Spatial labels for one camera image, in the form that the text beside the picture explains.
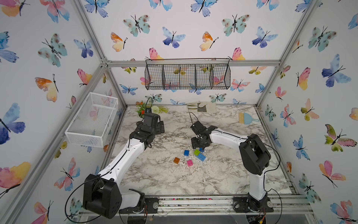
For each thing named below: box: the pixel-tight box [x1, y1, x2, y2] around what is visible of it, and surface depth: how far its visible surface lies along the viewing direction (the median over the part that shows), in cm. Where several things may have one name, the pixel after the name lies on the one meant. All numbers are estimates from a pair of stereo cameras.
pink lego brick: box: [186, 159, 194, 168], surface depth 90 cm
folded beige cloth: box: [186, 100, 217, 113], surface depth 121 cm
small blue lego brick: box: [183, 149, 190, 157], surface depth 93 cm
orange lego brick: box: [173, 156, 181, 165], surface depth 91 cm
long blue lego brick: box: [195, 153, 207, 162], surface depth 92 cm
